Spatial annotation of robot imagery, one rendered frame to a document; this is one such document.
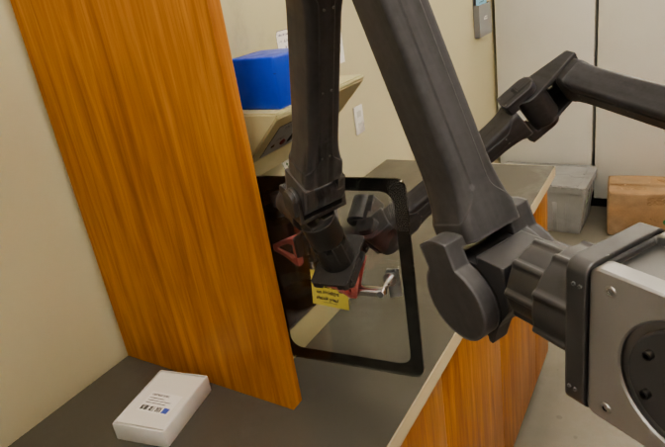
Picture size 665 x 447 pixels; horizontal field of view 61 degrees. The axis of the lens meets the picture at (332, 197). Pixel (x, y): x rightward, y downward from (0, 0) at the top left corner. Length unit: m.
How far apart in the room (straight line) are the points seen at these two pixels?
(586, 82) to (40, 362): 1.21
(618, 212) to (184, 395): 3.05
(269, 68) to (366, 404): 0.65
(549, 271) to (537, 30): 3.55
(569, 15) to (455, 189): 3.46
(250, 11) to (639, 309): 0.88
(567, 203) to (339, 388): 2.77
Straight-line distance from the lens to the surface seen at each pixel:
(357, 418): 1.13
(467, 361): 1.54
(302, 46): 0.65
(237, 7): 1.08
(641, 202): 3.78
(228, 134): 0.93
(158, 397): 1.25
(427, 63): 0.49
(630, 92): 1.01
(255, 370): 1.17
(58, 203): 1.34
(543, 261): 0.47
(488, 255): 0.49
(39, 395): 1.42
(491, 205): 0.51
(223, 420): 1.20
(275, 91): 0.98
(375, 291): 0.97
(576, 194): 3.72
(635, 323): 0.40
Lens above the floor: 1.71
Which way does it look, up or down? 21 degrees down
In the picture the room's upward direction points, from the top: 9 degrees counter-clockwise
